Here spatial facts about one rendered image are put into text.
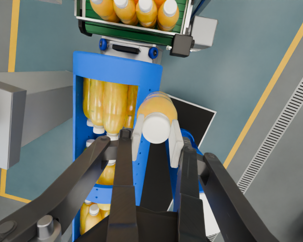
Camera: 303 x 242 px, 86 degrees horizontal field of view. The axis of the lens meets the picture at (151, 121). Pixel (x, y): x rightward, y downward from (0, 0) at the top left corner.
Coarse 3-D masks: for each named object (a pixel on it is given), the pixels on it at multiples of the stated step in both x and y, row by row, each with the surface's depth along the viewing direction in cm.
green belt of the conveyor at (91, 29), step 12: (180, 0) 64; (180, 12) 66; (96, 24) 68; (156, 24) 67; (180, 24) 67; (120, 36) 70; (132, 36) 69; (144, 36) 69; (156, 36) 68; (168, 36) 69
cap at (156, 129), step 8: (152, 120) 21; (160, 120) 21; (144, 128) 22; (152, 128) 22; (160, 128) 22; (168, 128) 21; (144, 136) 22; (152, 136) 22; (160, 136) 22; (168, 136) 22
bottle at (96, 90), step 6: (90, 84) 51; (96, 84) 50; (102, 84) 50; (90, 90) 52; (96, 90) 50; (102, 90) 51; (90, 96) 52; (96, 96) 51; (102, 96) 51; (90, 102) 53; (96, 102) 52; (102, 102) 52; (90, 108) 53; (96, 108) 52; (102, 108) 53; (90, 114) 54; (96, 114) 53; (102, 114) 53; (96, 120) 54; (96, 126) 56; (102, 126) 57
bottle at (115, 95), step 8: (104, 88) 48; (112, 88) 46; (120, 88) 46; (128, 88) 50; (104, 96) 48; (112, 96) 47; (120, 96) 47; (104, 104) 49; (112, 104) 47; (120, 104) 48; (104, 112) 49; (112, 112) 48; (120, 112) 49; (104, 120) 50; (112, 120) 49; (120, 120) 50; (104, 128) 52; (112, 128) 50; (120, 128) 52; (112, 136) 52
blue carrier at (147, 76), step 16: (80, 64) 43; (96, 64) 41; (112, 64) 41; (128, 64) 41; (144, 64) 43; (80, 80) 57; (112, 80) 42; (128, 80) 43; (144, 80) 45; (160, 80) 53; (80, 96) 59; (144, 96) 47; (80, 112) 61; (80, 128) 63; (80, 144) 65; (144, 144) 55; (144, 160) 59; (144, 176) 66; (96, 192) 53
